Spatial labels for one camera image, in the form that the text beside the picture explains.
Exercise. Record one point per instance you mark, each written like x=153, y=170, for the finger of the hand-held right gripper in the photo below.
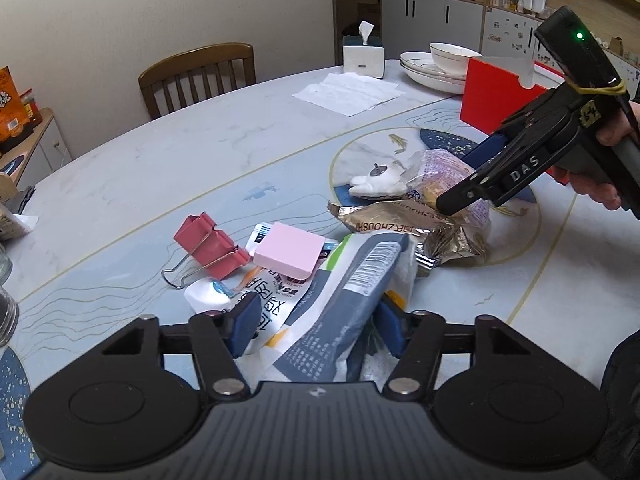
x=482, y=152
x=460, y=200

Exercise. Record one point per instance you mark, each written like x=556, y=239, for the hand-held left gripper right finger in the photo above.
x=387, y=325

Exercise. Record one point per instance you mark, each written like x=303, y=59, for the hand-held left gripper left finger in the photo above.
x=247, y=322

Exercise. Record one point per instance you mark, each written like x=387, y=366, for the clear bread packet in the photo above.
x=440, y=170

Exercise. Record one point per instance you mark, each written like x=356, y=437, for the grey blue packet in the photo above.
x=345, y=305

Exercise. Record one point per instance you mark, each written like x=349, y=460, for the gold snack packet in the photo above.
x=395, y=222

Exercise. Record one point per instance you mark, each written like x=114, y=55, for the pink block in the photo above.
x=287, y=250

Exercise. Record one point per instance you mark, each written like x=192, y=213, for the white toy with metal knob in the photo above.
x=372, y=182

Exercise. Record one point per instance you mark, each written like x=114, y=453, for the white marble desktop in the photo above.
x=150, y=160

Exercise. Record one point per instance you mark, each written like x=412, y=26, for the person's right hand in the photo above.
x=622, y=125

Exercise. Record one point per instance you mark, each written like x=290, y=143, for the white printed packet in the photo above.
x=280, y=305

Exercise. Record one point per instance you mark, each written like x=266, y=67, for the red binder clip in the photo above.
x=210, y=245

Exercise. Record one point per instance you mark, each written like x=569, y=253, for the white gold-rimmed bowl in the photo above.
x=450, y=60

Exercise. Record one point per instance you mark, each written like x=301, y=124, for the white stickered cabinet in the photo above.
x=510, y=30

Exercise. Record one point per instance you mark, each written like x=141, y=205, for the grey floor cabinet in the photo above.
x=425, y=15

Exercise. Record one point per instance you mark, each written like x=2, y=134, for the white green tissue box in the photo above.
x=362, y=62

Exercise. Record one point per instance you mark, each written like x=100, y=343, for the white paper napkins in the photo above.
x=345, y=92

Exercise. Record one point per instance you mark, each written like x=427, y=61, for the glass jar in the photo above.
x=4, y=262
x=7, y=317

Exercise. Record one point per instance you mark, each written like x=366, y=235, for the dark clothing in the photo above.
x=622, y=410

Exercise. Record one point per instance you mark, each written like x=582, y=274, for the wooden side cabinet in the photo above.
x=50, y=145

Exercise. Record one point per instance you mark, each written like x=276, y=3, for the wooden chair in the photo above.
x=200, y=57

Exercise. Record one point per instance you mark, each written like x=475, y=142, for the red snack packets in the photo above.
x=31, y=107

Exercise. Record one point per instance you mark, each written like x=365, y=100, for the orange snack box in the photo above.
x=10, y=105

